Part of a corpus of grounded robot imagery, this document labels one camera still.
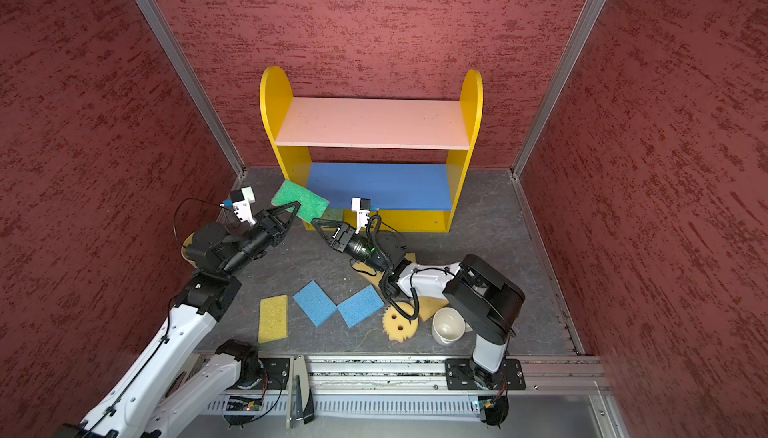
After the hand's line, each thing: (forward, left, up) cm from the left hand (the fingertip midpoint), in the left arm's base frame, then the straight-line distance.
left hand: (302, 210), depth 68 cm
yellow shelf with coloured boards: (+51, -25, -31) cm, 64 cm away
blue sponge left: (-11, +1, -31) cm, 33 cm away
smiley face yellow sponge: (-17, -23, -29) cm, 41 cm away
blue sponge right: (-11, -12, -32) cm, 36 cm away
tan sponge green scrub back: (+2, -2, +1) cm, 3 cm away
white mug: (-16, -37, -31) cm, 51 cm away
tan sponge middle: (-9, -17, -14) cm, 24 cm away
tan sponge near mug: (-11, -32, -31) cm, 46 cm away
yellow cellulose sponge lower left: (-15, +12, -32) cm, 37 cm away
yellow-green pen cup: (0, +37, -17) cm, 41 cm away
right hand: (-3, -1, -4) cm, 5 cm away
